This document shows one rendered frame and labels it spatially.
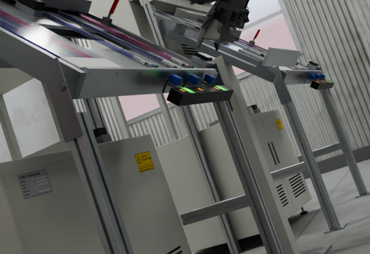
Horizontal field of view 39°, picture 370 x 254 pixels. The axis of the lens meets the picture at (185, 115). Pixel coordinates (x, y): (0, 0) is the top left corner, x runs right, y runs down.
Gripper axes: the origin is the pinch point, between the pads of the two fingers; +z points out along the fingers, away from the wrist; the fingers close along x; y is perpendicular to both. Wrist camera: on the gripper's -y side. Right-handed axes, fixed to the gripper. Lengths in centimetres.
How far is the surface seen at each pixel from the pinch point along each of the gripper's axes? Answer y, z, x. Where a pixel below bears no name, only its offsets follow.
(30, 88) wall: -320, 164, 300
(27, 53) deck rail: -17, 11, -49
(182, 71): -2.2, 8.5, -4.0
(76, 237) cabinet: -1, 55, -31
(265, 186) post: 21, 45, 48
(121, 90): -2.2, 13.4, -31.4
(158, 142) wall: -175, 165, 353
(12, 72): -70, 38, 4
